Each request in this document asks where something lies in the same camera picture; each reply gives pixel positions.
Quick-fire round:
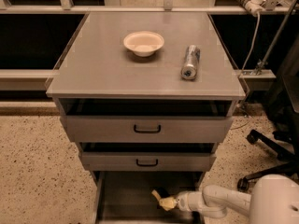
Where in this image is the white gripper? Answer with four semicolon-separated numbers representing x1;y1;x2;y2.
151;189;200;212

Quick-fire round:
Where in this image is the green and yellow sponge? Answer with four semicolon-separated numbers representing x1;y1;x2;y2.
158;188;170;198

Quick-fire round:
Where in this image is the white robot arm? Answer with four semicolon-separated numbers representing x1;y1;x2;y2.
151;175;299;224

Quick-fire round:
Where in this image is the grey open bottom drawer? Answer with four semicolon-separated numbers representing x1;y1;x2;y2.
92;172;205;224

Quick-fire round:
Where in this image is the grey middle drawer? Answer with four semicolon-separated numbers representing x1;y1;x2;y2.
79;152;216;172

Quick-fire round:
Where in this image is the grey drawer cabinet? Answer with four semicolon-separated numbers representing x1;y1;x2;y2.
45;11;247;224

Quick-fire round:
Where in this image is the grey top drawer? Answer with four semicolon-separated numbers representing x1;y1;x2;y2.
61;116;233;143

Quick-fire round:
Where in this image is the silver drink can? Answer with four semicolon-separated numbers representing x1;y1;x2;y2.
180;45;200;80

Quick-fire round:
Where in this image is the white paper bowl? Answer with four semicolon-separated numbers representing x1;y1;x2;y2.
123;31;164;57

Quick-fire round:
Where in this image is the diagonal metal rod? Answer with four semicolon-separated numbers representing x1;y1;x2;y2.
253;0;298;75

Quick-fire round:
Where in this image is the white power strip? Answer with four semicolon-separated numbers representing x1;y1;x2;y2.
236;0;264;17

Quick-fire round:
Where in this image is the grey power cable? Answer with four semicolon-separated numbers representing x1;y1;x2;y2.
238;11;261;77

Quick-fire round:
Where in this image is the metal railing frame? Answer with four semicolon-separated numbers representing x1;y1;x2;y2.
0;0;299;16

